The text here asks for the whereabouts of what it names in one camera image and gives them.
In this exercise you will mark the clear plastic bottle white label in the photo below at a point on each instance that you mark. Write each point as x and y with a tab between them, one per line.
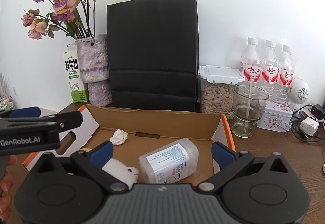
171	163

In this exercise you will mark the clear glass cup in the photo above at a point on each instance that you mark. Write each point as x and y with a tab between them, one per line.
248	106

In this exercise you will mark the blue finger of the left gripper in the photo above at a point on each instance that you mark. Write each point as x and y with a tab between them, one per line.
25	112

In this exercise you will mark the water bottle middle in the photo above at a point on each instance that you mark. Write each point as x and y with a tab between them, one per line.
270	68

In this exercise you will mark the milk carton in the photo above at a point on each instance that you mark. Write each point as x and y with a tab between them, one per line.
77	88

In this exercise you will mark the water bottle left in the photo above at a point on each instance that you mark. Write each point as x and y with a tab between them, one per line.
250	62

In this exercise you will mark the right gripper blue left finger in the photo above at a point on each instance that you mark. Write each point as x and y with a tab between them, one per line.
100	155

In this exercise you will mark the white tissue ball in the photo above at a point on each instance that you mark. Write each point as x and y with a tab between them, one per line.
119	137

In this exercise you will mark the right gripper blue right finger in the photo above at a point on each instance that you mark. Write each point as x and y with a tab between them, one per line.
222	155

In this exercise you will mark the purple ceramic vase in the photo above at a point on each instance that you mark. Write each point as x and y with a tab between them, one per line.
92	55

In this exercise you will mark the water bottle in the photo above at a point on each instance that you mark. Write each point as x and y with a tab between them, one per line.
270	68
250	62
285	75

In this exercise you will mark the person left hand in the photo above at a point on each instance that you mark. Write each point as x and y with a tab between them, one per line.
6	198

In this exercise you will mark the black paper bag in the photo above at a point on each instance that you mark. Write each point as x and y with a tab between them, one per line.
153	54

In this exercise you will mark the dried pink roses bouquet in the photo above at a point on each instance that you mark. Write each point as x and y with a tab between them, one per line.
72	17

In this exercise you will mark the white power adapter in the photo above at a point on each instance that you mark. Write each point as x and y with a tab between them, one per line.
309	126

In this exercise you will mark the white floral tin box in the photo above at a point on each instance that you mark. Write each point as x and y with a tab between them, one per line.
276	117

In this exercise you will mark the red cardboard box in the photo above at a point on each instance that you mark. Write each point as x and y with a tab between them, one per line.
149	130

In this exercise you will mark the white round speaker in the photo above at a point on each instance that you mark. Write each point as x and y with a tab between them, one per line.
299	92

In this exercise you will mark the water bottle right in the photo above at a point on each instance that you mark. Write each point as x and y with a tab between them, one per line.
285	75

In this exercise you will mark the seed container white lid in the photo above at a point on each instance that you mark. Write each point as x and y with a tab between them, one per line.
217	83

